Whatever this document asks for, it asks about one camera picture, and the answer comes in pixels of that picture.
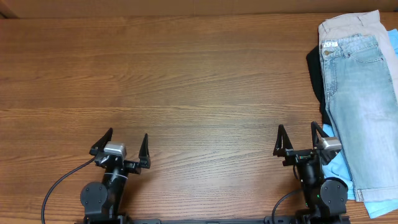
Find sky blue garment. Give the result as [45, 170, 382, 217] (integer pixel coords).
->
[322, 28, 398, 219]

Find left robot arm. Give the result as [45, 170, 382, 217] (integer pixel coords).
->
[80, 128, 151, 224]

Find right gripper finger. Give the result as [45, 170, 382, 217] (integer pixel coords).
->
[273, 124, 294, 156]
[311, 121, 329, 148]

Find beige shorts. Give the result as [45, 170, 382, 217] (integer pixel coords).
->
[318, 10, 397, 93]

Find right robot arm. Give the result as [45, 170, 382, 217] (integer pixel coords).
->
[271, 121, 350, 223]

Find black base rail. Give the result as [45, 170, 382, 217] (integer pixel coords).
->
[74, 215, 351, 224]

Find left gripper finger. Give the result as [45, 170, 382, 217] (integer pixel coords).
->
[139, 133, 151, 169]
[89, 128, 113, 156]

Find black garment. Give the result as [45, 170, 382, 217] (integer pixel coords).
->
[306, 45, 331, 126]

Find light blue denim shorts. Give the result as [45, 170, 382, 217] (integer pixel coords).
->
[319, 34, 398, 202]

